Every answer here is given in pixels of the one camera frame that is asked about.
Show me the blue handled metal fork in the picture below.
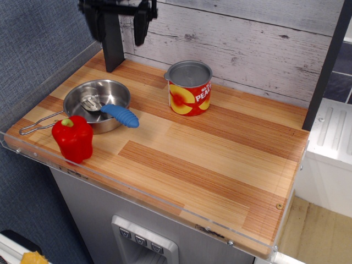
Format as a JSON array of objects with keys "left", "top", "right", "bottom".
[{"left": 81, "top": 96, "right": 140, "bottom": 128}]

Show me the dark grey right post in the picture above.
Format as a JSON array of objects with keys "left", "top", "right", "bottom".
[{"left": 302, "top": 0, "right": 351, "bottom": 131}]

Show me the dark grey post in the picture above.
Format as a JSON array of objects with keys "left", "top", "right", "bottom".
[
  {"left": 302, "top": 0, "right": 351, "bottom": 131},
  {"left": 102, "top": 13, "right": 125, "bottom": 73}
]

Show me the red toy bell pepper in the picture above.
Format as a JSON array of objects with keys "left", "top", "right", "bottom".
[{"left": 52, "top": 115, "right": 94, "bottom": 164}]

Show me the silver dispenser panel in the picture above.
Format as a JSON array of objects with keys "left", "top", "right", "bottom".
[{"left": 111, "top": 215, "right": 179, "bottom": 263}]

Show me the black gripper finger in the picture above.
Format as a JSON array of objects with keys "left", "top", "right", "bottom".
[
  {"left": 84, "top": 9, "right": 106, "bottom": 42},
  {"left": 134, "top": 10, "right": 150, "bottom": 46}
]

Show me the yellow object at corner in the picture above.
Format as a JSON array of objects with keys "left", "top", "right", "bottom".
[{"left": 20, "top": 251, "right": 50, "bottom": 264}]

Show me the grey toy fridge cabinet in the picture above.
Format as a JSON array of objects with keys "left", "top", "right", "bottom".
[{"left": 51, "top": 169, "right": 255, "bottom": 263}]

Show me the sliced peaches can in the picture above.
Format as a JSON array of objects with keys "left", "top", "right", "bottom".
[{"left": 164, "top": 60, "right": 212, "bottom": 116}]

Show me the dark grey left post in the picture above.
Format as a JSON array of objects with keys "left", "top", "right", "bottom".
[{"left": 102, "top": 13, "right": 125, "bottom": 73}]

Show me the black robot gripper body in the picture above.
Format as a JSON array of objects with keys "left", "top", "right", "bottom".
[{"left": 78, "top": 1, "right": 158, "bottom": 19}]

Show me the white toy sink unit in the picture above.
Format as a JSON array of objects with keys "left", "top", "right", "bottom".
[{"left": 294, "top": 99, "right": 351, "bottom": 217}]

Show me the stainless steel pot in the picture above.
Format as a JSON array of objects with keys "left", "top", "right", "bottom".
[{"left": 19, "top": 79, "right": 133, "bottom": 135}]

